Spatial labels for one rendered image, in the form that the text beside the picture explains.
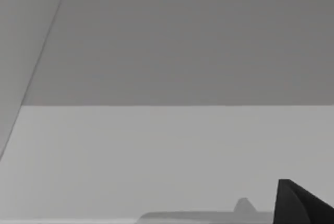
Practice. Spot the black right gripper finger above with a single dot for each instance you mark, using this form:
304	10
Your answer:
295	208

